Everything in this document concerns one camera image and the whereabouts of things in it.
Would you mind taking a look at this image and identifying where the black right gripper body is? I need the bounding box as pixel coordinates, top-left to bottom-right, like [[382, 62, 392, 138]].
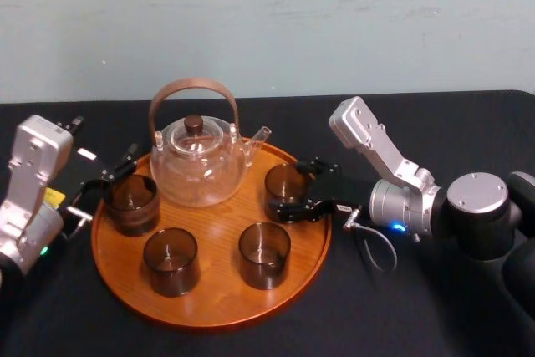
[[307, 172, 377, 221]]

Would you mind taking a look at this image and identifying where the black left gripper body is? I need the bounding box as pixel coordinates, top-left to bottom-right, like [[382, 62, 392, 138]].
[[55, 143, 110, 231]]

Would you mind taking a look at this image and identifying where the smoked glass cup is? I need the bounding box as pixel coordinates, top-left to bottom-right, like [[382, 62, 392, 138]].
[[143, 227, 199, 298], [237, 222, 293, 291], [264, 163, 313, 225], [105, 174, 162, 237]]

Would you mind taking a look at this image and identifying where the round wooden tray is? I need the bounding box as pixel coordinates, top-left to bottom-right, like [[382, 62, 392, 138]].
[[90, 137, 334, 330]]

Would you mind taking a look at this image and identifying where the glass lid with wooden knob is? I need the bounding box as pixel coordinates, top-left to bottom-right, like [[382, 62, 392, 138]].
[[170, 114, 219, 154]]

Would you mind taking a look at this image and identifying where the black table cloth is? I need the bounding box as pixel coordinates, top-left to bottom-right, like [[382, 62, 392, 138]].
[[0, 89, 535, 357]]

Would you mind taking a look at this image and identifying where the right gripper thin dark cable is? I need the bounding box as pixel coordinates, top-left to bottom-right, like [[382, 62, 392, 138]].
[[342, 203, 398, 273]]

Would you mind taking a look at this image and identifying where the glass teapot with wooden handle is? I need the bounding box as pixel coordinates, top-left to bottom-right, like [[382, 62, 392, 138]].
[[148, 76, 273, 208]]

